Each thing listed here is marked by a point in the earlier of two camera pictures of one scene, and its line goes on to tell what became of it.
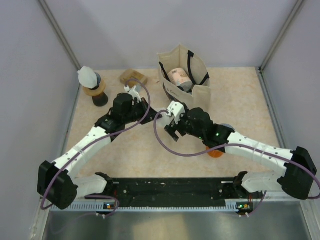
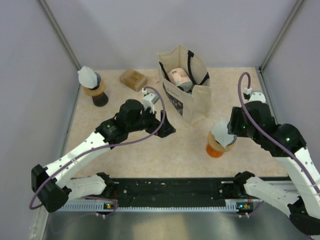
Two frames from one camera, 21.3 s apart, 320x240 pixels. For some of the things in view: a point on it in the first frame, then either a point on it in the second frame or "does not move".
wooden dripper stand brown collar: x=99 y=97 does not move
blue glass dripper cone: x=98 y=78 does not move
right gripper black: x=171 y=129 -> x=233 y=126
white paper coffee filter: x=88 y=77 does not move
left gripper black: x=150 y=116 -> x=166 y=129
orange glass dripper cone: x=214 y=153 does not move
